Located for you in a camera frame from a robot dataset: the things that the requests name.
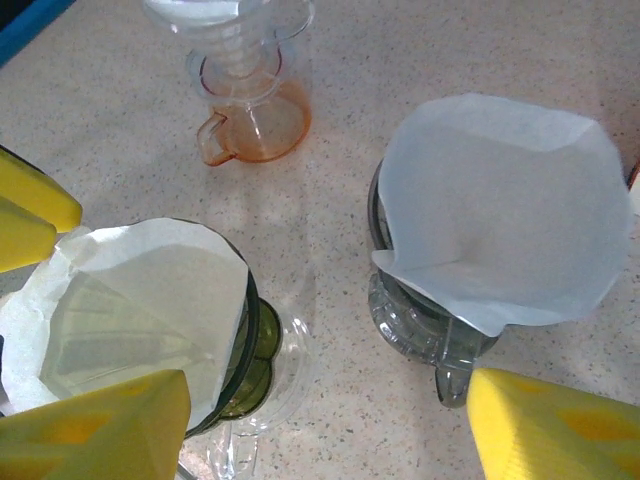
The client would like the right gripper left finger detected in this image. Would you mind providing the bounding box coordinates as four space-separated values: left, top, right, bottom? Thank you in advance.
0 368 193 480

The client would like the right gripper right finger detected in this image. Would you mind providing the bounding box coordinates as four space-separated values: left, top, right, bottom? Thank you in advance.
466 367 640 480

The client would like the grey glass carafe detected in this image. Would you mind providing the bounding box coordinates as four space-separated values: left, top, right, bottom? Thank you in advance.
367 269 502 410

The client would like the green plastic coffee dripper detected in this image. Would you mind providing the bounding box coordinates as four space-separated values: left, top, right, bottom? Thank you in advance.
184 239 285 437

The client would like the clear glass carafe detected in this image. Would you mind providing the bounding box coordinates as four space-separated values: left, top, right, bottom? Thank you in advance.
177 314 315 480

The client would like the orange glass carafe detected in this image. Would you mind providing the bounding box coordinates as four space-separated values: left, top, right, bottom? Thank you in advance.
194 74 314 170

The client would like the clear plastic coffee dripper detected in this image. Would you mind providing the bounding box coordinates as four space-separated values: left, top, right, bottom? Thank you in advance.
142 0 317 109

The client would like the clear plastic funnel dripper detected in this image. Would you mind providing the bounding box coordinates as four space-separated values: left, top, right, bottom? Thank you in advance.
144 0 242 27

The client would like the grey plastic coffee dripper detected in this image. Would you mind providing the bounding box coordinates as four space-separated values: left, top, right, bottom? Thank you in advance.
367 159 451 321

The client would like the blue table side rail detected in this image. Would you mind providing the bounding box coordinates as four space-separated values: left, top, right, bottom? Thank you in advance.
0 0 77 69

